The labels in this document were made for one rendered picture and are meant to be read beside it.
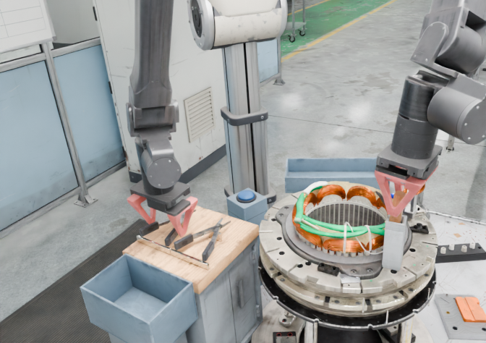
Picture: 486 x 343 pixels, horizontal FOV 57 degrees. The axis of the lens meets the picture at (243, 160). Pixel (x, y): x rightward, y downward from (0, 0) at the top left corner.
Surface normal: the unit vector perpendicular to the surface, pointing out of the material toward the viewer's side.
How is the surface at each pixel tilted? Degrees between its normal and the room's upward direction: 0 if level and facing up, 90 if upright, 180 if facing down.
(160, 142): 9
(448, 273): 0
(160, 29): 116
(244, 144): 90
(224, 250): 0
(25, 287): 0
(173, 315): 90
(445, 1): 62
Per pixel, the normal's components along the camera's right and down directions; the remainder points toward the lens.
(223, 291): 0.83, 0.19
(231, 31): 0.36, 0.69
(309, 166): -0.13, 0.45
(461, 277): -0.07, -0.89
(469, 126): 0.35, 0.43
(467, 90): -0.85, -0.23
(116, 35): -0.52, 0.41
